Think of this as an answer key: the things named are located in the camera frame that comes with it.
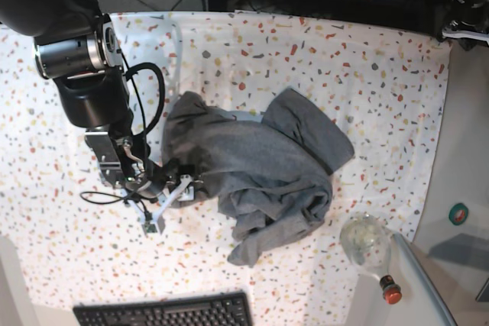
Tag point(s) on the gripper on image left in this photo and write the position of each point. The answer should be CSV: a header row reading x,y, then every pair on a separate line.
x,y
160,181

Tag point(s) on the grey t-shirt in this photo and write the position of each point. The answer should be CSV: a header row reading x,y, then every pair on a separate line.
x,y
273,176

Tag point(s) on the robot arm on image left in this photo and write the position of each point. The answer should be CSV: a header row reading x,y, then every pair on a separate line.
x,y
75,46

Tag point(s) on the terrazzo patterned tablecloth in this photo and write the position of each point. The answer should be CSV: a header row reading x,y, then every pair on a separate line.
x,y
384,89

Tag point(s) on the black computer keyboard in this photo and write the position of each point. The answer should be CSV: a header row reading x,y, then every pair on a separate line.
x,y
225,309

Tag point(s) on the clear glass bottle red cap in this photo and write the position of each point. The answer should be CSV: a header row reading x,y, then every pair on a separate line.
x,y
367,245

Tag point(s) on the green tape roll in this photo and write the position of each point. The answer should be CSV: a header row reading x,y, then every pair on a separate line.
x,y
458,214

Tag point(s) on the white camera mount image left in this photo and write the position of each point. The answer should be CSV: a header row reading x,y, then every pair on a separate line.
x,y
152,222

